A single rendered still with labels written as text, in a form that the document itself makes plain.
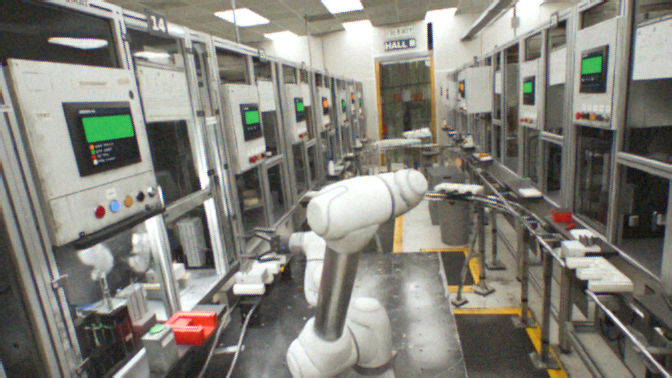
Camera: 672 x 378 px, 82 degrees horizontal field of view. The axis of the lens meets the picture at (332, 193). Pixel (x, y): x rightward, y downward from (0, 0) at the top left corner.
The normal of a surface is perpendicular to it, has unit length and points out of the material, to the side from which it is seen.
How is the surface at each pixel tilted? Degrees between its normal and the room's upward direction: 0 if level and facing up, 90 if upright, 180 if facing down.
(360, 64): 90
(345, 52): 90
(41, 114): 90
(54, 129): 90
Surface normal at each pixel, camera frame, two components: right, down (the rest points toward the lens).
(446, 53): -0.18, 0.24
